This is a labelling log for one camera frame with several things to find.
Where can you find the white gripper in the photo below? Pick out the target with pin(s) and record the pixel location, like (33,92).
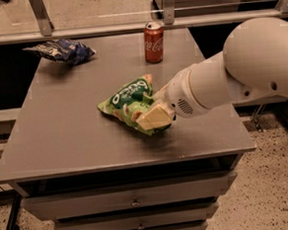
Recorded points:
(179,95)

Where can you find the green rice chip bag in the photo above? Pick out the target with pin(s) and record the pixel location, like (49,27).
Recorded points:
(130,102)

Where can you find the red coke can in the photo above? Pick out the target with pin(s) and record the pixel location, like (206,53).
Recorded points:
(153,42)

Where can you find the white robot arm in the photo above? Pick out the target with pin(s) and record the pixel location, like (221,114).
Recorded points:
(253,64)

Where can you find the blue chip bag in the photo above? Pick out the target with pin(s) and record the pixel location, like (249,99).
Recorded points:
(68,51)

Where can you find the grey drawer cabinet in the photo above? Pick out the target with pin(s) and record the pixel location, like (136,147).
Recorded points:
(61,142)

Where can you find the middle grey drawer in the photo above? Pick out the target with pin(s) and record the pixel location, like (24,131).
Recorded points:
(141,219)

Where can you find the top grey drawer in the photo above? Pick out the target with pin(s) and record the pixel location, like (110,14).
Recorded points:
(73,204)

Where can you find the black table leg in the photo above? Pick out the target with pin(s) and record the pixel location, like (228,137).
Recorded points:
(15,200)

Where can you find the grey metal railing frame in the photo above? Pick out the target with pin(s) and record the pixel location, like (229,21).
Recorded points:
(37,20)

